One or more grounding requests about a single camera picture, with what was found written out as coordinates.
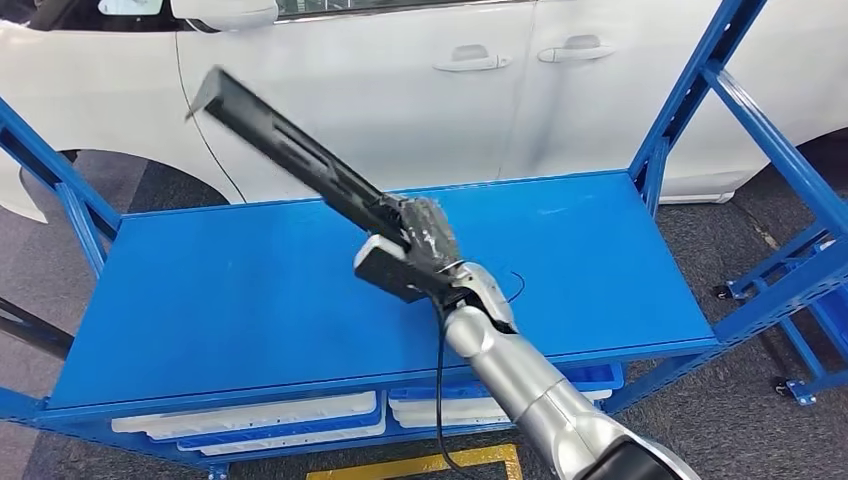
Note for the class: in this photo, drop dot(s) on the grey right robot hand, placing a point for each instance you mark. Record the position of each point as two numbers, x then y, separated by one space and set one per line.
427 228

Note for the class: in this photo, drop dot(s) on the black plastic frame part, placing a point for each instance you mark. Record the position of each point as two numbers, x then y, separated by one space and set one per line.
278 136

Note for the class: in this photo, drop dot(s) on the white car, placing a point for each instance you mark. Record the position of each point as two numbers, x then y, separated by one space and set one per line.
397 119

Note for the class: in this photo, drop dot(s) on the blue metal shelf rack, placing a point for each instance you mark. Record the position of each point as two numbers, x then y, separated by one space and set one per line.
265 298

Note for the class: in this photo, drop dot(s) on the blue wheeled cart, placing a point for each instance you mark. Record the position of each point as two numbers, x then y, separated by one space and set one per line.
802 392

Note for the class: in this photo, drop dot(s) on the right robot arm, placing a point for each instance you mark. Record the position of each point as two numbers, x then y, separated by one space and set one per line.
517 384

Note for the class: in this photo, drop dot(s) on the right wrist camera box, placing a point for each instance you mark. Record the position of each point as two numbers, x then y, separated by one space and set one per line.
381 248

